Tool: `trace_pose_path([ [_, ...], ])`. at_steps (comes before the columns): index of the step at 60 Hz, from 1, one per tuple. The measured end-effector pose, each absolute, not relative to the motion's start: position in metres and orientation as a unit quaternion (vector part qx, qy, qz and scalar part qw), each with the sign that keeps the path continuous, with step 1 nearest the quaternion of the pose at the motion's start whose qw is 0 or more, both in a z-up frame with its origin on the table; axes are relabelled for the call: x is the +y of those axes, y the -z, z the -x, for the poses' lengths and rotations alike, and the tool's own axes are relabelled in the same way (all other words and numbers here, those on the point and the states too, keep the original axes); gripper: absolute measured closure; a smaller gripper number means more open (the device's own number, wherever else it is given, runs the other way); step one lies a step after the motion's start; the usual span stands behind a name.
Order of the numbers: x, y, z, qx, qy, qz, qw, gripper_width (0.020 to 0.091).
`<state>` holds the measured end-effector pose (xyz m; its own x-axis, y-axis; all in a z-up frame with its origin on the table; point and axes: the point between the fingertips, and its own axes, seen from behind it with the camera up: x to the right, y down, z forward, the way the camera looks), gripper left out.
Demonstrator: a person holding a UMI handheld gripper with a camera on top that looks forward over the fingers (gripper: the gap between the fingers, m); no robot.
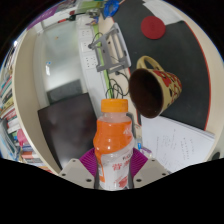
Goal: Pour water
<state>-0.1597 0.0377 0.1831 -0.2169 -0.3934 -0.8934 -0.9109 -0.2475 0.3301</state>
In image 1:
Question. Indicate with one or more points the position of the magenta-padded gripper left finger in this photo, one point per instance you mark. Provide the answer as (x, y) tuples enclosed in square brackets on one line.
[(75, 170)]

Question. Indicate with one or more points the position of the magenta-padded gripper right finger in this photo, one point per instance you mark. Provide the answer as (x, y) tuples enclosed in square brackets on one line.
[(150, 170)]

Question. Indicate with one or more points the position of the orange-capped drink bottle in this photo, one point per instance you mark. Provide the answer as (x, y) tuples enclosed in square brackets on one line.
[(113, 140)]

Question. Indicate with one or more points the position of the white paper sheet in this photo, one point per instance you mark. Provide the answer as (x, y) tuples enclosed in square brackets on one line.
[(176, 146)]

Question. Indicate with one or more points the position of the black computer monitor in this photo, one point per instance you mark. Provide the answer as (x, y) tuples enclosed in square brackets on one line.
[(66, 126)]

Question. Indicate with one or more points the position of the yellow mug with red flowers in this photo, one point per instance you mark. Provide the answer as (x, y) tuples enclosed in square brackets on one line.
[(163, 88)]

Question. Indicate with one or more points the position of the white shelf with books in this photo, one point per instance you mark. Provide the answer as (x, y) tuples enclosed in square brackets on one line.
[(25, 96)]

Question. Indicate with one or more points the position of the grey metal laptop stand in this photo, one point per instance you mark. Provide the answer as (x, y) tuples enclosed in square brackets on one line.
[(108, 60)]

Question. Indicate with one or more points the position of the black desk mat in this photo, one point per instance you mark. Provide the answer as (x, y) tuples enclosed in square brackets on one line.
[(190, 60)]

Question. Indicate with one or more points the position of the flat round red coaster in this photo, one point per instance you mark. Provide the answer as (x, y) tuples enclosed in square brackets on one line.
[(153, 27)]

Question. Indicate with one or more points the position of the dark wine bottle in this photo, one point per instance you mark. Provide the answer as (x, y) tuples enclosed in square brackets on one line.
[(68, 18)]

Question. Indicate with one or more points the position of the white folded napkin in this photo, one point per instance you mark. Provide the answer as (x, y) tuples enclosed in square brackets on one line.
[(163, 11)]

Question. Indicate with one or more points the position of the white wall outlets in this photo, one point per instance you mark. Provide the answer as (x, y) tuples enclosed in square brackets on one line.
[(87, 48)]

